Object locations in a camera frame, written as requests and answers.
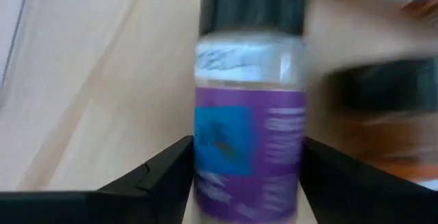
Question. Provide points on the purple label spice jar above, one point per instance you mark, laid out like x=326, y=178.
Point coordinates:
x=250, y=131

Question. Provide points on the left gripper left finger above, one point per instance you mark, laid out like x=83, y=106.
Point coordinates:
x=102, y=207

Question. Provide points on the orange label spice jar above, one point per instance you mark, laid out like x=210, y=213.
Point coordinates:
x=383, y=87

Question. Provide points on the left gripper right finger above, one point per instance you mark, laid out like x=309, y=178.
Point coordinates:
x=359, y=203

